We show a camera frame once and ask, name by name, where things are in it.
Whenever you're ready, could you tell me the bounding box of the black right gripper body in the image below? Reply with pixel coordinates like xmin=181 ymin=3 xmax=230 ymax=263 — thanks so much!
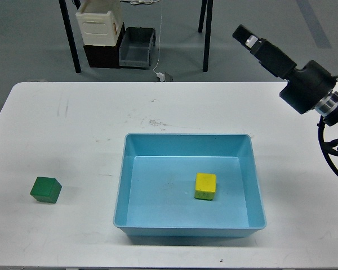
xmin=279 ymin=60 xmax=336 ymax=114

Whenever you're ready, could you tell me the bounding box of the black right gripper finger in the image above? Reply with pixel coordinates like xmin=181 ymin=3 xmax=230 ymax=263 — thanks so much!
xmin=232 ymin=25 xmax=296 ymax=78

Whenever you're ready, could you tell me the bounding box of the yellow wooden block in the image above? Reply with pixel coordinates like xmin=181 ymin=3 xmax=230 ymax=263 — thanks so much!
xmin=194 ymin=173 xmax=216 ymax=200

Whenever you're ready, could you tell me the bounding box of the green wooden block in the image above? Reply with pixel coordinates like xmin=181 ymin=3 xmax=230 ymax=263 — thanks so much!
xmin=30 ymin=177 xmax=62 ymax=204

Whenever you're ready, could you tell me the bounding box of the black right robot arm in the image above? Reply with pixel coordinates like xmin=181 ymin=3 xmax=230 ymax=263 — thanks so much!
xmin=233 ymin=25 xmax=338 ymax=177

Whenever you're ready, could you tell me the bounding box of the light blue plastic box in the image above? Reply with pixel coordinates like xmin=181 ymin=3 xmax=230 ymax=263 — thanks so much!
xmin=113 ymin=134 xmax=266 ymax=237

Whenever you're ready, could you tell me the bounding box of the black box under crate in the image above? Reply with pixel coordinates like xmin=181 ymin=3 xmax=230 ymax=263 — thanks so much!
xmin=83 ymin=24 xmax=125 ymax=69

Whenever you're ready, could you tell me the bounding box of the black right table leg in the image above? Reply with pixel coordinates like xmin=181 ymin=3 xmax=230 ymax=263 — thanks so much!
xmin=198 ymin=0 xmax=214 ymax=72

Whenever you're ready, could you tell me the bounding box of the black table leg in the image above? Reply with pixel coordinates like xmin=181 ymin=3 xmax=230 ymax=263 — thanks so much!
xmin=59 ymin=0 xmax=81 ymax=74
xmin=198 ymin=0 xmax=214 ymax=72

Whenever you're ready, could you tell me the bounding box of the white power adapter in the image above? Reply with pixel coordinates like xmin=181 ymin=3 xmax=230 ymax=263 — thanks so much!
xmin=156 ymin=72 xmax=165 ymax=82

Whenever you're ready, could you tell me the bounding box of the grey plastic bin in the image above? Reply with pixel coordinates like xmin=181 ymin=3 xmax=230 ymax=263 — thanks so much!
xmin=119 ymin=27 xmax=156 ymax=69

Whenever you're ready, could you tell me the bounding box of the cream plastic crate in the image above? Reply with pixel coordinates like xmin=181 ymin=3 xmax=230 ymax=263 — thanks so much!
xmin=76 ymin=0 xmax=123 ymax=46

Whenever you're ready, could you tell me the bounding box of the black left table leg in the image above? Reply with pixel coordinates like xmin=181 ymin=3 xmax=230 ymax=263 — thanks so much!
xmin=59 ymin=0 xmax=81 ymax=74

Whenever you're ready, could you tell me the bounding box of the white hanging cable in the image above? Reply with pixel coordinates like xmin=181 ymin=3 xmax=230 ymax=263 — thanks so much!
xmin=153 ymin=0 xmax=163 ymax=74

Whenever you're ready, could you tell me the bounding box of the white cable bundle on floor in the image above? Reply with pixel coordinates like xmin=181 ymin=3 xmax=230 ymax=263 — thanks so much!
xmin=119 ymin=0 xmax=160 ymax=7

